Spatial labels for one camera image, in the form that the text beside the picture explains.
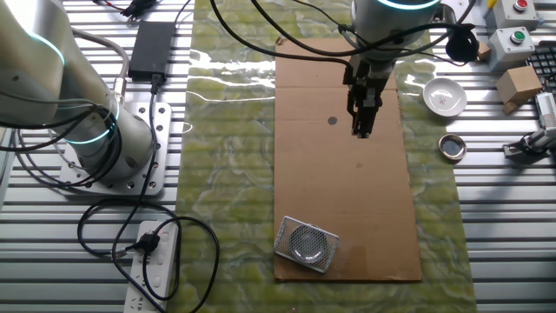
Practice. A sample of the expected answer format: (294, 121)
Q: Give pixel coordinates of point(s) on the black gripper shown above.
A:
(369, 74)

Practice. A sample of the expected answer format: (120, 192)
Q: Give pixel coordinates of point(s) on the small round steel plate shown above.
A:
(308, 245)

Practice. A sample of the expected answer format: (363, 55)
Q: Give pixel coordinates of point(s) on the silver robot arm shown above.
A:
(43, 65)

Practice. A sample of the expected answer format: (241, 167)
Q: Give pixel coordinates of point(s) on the brown cardboard sheet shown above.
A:
(339, 195)

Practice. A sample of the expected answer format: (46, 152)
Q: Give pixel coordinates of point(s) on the white ceramic flower dish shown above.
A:
(445, 97)

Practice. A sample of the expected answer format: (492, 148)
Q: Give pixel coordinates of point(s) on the round steel tin dish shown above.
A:
(452, 148)

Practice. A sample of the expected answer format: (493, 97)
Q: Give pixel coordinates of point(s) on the tiny cardboard block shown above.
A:
(483, 51)

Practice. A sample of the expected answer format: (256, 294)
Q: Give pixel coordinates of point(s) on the green marble pattern mat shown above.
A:
(226, 174)

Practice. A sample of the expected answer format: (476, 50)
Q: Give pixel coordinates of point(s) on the grey green button box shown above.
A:
(499, 54)

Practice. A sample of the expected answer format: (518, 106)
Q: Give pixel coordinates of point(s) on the small cardboard box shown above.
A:
(519, 84)

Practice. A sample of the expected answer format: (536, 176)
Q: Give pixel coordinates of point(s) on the grey red button box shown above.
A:
(504, 17)

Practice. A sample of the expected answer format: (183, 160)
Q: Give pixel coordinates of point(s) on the black keyboard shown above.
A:
(545, 65)

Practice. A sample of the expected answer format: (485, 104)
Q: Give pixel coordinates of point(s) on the black power adapter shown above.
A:
(152, 48)

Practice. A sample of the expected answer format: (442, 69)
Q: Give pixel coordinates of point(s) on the white power strip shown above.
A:
(134, 295)

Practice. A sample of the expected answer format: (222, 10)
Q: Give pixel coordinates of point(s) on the small camera on stand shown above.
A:
(536, 141)

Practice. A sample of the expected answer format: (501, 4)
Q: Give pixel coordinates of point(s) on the silver ridged camera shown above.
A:
(546, 108)

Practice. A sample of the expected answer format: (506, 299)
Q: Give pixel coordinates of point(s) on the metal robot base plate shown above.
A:
(158, 121)

